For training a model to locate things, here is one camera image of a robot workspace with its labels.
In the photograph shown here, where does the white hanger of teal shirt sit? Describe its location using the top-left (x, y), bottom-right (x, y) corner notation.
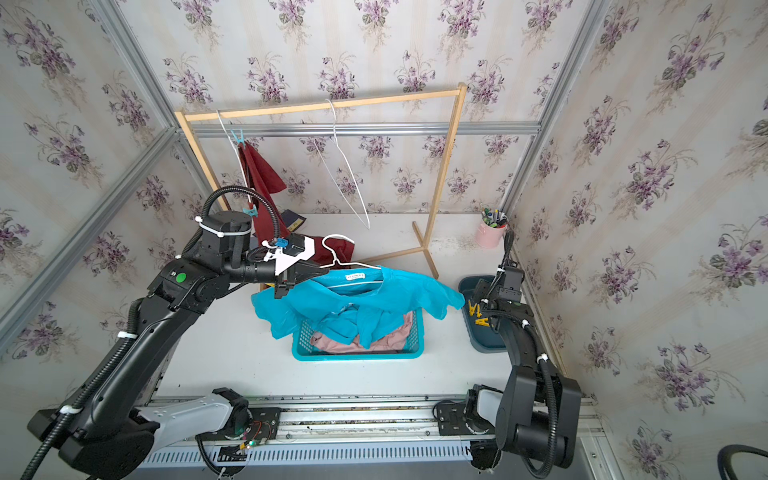
top-left (320, 234), bottom-right (384, 290)

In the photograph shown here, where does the teal t-shirt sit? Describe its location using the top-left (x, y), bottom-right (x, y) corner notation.
top-left (251, 267), bottom-right (465, 348)

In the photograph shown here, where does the white wire hanger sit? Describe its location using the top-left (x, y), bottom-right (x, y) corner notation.
top-left (308, 99), bottom-right (371, 230)

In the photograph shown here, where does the pink t-shirt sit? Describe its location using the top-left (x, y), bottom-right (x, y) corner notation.
top-left (310, 311), bottom-right (415, 354)

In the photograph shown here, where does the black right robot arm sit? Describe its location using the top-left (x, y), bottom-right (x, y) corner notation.
top-left (462, 231), bottom-right (582, 479)

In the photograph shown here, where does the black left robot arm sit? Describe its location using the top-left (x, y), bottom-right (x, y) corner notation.
top-left (21, 186), bottom-right (328, 479)

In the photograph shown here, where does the white hanger of red shirt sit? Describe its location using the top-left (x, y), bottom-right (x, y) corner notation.
top-left (216, 110), bottom-right (251, 187)

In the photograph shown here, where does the dark teal plastic tub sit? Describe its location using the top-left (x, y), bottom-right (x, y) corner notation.
top-left (458, 275), bottom-right (505, 354)

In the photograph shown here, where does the dark cover notebook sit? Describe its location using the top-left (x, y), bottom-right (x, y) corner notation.
top-left (281, 209), bottom-right (306, 232)

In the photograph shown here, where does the pink pen cup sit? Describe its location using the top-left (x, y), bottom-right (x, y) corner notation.
top-left (475, 208), bottom-right (508, 249)

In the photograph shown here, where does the teal clothespin red shirt lower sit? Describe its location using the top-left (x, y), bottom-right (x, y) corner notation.
top-left (242, 204), bottom-right (259, 217)

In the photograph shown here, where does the teal perforated plastic basket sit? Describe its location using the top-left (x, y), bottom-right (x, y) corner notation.
top-left (292, 310), bottom-right (424, 362)

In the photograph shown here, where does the teal clothespin on red shirt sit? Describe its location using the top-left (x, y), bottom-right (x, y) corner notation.
top-left (230, 130), bottom-right (246, 145)

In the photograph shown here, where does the wooden clothes rack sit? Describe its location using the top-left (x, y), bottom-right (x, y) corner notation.
top-left (174, 82), bottom-right (468, 277)

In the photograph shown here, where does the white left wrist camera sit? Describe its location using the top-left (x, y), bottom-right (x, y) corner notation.
top-left (263, 233), bottom-right (315, 275)

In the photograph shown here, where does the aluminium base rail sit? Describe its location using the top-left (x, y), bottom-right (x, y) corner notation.
top-left (104, 392), bottom-right (607, 469)

